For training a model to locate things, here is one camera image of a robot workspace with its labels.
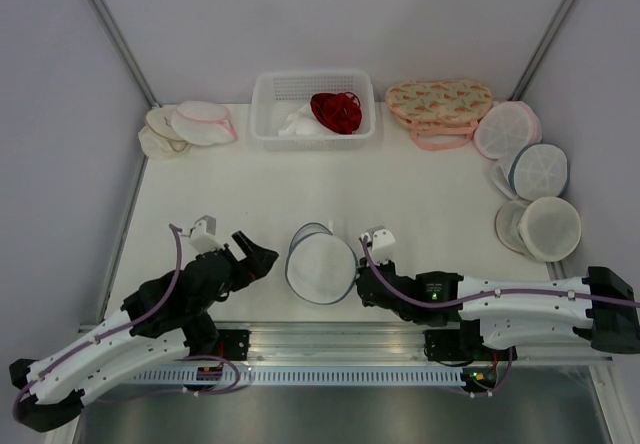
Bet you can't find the white blue-trimmed laundry bag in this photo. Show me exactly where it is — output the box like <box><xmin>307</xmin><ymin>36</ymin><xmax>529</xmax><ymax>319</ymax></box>
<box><xmin>284</xmin><ymin>222</ymin><xmax>357</xmax><ymax>306</ymax></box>

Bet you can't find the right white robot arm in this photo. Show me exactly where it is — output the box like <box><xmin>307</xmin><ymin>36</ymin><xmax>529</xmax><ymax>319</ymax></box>
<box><xmin>355</xmin><ymin>262</ymin><xmax>639</xmax><ymax>359</ymax></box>

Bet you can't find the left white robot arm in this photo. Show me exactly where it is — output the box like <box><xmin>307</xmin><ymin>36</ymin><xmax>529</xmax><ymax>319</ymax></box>
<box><xmin>9</xmin><ymin>231</ymin><xmax>279</xmax><ymax>433</ymax></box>

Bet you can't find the beige empty laundry bag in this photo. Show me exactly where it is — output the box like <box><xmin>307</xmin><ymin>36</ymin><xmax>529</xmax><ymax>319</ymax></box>
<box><xmin>138</xmin><ymin>105</ymin><xmax>191</xmax><ymax>160</ymax></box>

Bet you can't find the white bra in basket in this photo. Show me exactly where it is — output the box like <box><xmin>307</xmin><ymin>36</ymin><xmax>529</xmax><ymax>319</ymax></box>
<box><xmin>277</xmin><ymin>103</ymin><xmax>332</xmax><ymax>137</ymax></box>

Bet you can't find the pink-trimmed empty laundry bag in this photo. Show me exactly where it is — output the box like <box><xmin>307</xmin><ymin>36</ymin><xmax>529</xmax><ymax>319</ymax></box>
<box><xmin>170</xmin><ymin>101</ymin><xmax>238</xmax><ymax>147</ymax></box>

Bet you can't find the red bra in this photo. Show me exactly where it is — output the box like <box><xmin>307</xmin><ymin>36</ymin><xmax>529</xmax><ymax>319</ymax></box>
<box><xmin>310</xmin><ymin>92</ymin><xmax>362</xmax><ymax>135</ymax></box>

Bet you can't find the beige round laundry bag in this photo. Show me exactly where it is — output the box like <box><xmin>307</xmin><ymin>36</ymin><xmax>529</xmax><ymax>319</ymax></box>
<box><xmin>495</xmin><ymin>197</ymin><xmax>582</xmax><ymax>263</ymax></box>

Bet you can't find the floral bra case stack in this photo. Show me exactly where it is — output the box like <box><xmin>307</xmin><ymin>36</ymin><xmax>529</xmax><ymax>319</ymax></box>
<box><xmin>385</xmin><ymin>79</ymin><xmax>494</xmax><ymax>151</ymax></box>

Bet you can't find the blue-trimmed round laundry bag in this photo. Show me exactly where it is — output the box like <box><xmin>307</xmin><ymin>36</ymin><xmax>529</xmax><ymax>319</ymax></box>
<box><xmin>490</xmin><ymin>143</ymin><xmax>569</xmax><ymax>201</ymax></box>

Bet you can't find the pink-trimmed round laundry bag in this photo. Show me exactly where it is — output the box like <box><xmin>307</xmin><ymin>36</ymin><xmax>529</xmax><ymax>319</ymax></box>
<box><xmin>473</xmin><ymin>101</ymin><xmax>542</xmax><ymax>160</ymax></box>

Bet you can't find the white plastic basket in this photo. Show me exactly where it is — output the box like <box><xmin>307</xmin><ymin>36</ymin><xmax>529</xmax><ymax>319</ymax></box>
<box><xmin>248</xmin><ymin>69</ymin><xmax>376</xmax><ymax>151</ymax></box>

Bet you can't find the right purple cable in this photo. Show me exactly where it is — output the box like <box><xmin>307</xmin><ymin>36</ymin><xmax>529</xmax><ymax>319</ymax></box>
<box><xmin>359</xmin><ymin>236</ymin><xmax>640</xmax><ymax>310</ymax></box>

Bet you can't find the purple cable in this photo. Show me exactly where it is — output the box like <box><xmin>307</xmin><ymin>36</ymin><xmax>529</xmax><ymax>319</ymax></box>
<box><xmin>359</xmin><ymin>236</ymin><xmax>640</xmax><ymax>310</ymax></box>
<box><xmin>12</xmin><ymin>222</ymin><xmax>241</xmax><ymax>423</ymax></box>

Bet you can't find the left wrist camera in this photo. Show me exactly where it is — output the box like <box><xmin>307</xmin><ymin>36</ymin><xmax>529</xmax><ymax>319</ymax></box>
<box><xmin>182</xmin><ymin>215</ymin><xmax>223</xmax><ymax>254</ymax></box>

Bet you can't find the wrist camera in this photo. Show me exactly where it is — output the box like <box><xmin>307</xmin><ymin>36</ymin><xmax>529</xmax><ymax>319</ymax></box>
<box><xmin>182</xmin><ymin>215</ymin><xmax>223</xmax><ymax>254</ymax></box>
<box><xmin>359</xmin><ymin>226</ymin><xmax>396</xmax><ymax>265</ymax></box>

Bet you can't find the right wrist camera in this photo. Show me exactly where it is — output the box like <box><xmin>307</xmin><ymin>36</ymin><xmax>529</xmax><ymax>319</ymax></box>
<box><xmin>359</xmin><ymin>226</ymin><xmax>396</xmax><ymax>265</ymax></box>

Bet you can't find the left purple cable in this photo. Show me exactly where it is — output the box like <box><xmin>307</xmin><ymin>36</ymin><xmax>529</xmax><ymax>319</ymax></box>
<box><xmin>12</xmin><ymin>222</ymin><xmax>241</xmax><ymax>423</ymax></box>

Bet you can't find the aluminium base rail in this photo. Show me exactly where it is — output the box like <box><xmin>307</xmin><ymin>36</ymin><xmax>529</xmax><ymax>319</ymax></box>
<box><xmin>169</xmin><ymin>319</ymin><xmax>614</xmax><ymax>365</ymax></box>

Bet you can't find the white slotted cable duct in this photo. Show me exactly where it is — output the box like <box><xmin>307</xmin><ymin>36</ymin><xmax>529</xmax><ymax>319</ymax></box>
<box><xmin>128</xmin><ymin>365</ymin><xmax>465</xmax><ymax>387</ymax></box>

